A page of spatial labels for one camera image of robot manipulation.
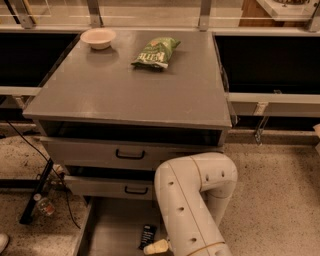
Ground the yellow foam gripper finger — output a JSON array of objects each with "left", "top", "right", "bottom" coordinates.
[{"left": 143, "top": 239, "right": 169, "bottom": 255}]

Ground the middle grey drawer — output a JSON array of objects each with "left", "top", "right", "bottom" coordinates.
[{"left": 65, "top": 176, "right": 154, "bottom": 200}]

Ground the top grey drawer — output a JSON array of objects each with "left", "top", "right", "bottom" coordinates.
[{"left": 41, "top": 137, "right": 223, "bottom": 171}]

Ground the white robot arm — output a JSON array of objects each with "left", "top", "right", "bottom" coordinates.
[{"left": 143, "top": 152, "right": 238, "bottom": 256}]

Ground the black cable on floor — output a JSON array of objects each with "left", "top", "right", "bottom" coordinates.
[{"left": 5, "top": 120, "right": 82, "bottom": 230}]

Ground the open bottom grey drawer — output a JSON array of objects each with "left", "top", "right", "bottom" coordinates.
[{"left": 73, "top": 198, "right": 167, "bottom": 256}]

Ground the metal bracket under shelf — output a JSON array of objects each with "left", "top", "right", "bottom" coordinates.
[{"left": 254, "top": 116, "right": 269, "bottom": 145}]

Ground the small clear bottle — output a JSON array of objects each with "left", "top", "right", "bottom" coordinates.
[{"left": 33, "top": 194, "right": 55, "bottom": 216}]

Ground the grey drawer cabinet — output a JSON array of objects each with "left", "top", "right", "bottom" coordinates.
[{"left": 22, "top": 29, "right": 233, "bottom": 214}]

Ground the black metal leg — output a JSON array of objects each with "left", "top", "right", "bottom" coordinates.
[{"left": 19, "top": 159, "right": 53, "bottom": 225}]

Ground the dark blue rxbar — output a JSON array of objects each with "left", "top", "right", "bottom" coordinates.
[{"left": 139, "top": 224, "right": 157, "bottom": 250}]

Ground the white paper bowl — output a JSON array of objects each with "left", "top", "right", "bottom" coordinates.
[{"left": 80, "top": 28, "right": 116, "bottom": 50}]

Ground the white shoe tip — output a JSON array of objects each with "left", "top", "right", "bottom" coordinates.
[{"left": 0, "top": 233, "right": 9, "bottom": 253}]

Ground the green kettle chips bag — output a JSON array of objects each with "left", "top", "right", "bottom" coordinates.
[{"left": 132, "top": 37, "right": 180, "bottom": 69}]

